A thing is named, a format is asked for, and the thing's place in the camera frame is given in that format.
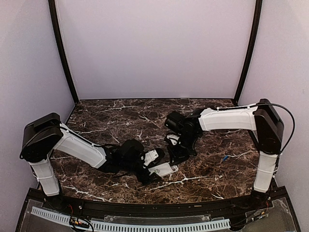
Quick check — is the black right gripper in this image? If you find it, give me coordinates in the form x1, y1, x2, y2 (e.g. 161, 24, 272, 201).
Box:
167, 132, 198, 166

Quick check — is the white remote control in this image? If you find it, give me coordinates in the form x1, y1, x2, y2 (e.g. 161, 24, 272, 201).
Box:
148, 162, 179, 177

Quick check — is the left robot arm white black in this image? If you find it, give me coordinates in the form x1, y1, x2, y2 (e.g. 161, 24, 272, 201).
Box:
19, 113, 152, 211

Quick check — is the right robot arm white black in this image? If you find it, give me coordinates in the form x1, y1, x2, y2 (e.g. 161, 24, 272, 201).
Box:
165, 99, 295, 210

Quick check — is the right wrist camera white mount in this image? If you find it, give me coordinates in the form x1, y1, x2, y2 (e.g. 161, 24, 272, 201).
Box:
164, 133, 179, 145

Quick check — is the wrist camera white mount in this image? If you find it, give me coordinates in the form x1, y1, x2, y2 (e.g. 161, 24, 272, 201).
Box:
164, 133, 179, 145
144, 148, 165, 168

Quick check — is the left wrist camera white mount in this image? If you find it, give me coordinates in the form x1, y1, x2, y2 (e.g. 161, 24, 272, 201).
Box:
144, 148, 165, 168

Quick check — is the black front rail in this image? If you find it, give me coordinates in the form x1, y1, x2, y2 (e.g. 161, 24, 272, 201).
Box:
26, 187, 287, 218

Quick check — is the white slotted cable duct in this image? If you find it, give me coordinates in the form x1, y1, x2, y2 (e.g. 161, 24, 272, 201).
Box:
31, 206, 231, 232

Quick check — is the right black frame post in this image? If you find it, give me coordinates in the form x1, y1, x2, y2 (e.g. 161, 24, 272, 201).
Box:
233, 0, 263, 104

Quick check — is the black frame post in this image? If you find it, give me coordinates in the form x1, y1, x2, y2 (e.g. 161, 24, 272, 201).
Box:
48, 0, 79, 104
233, 0, 263, 104

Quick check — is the left black frame post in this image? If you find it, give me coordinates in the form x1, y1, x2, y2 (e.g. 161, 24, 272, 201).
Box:
48, 0, 79, 104

